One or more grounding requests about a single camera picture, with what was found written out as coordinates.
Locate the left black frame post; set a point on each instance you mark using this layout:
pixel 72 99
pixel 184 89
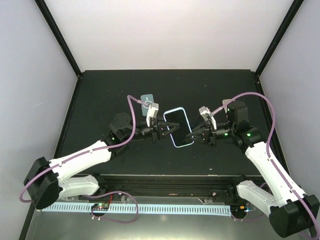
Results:
pixel 48 17

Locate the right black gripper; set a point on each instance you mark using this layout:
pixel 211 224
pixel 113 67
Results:
pixel 207 133

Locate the black frame post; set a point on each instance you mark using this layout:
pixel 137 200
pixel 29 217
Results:
pixel 48 17
pixel 282 29

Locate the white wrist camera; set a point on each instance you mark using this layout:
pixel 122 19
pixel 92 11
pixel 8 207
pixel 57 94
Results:
pixel 152 112
pixel 208 116

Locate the light blue phone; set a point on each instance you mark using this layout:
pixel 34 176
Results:
pixel 179 136

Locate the black aluminium front rail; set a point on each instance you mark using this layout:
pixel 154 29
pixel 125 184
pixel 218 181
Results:
pixel 221 187

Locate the left circuit board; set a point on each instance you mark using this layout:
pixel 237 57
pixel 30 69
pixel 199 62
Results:
pixel 100 207

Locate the light blue slotted cable duct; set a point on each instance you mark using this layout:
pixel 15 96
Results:
pixel 131 208

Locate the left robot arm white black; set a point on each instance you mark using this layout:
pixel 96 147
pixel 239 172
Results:
pixel 50 180

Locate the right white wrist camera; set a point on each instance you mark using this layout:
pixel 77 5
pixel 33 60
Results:
pixel 208 116

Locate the circuit board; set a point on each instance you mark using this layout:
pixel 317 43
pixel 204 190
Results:
pixel 244 208
pixel 100 207

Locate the beige phone case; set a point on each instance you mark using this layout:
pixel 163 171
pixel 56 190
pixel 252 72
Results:
pixel 227 101

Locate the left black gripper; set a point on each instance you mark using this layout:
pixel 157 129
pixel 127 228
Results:
pixel 156 132

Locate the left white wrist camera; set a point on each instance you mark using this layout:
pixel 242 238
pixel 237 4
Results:
pixel 152 112

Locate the right black frame post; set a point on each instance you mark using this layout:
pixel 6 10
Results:
pixel 282 29

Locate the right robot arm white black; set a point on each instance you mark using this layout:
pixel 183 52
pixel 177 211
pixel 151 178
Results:
pixel 289 209

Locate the teal phone with ring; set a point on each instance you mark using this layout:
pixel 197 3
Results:
pixel 147 100

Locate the right circuit board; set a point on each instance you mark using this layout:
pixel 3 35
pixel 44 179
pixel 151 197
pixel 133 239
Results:
pixel 244 208

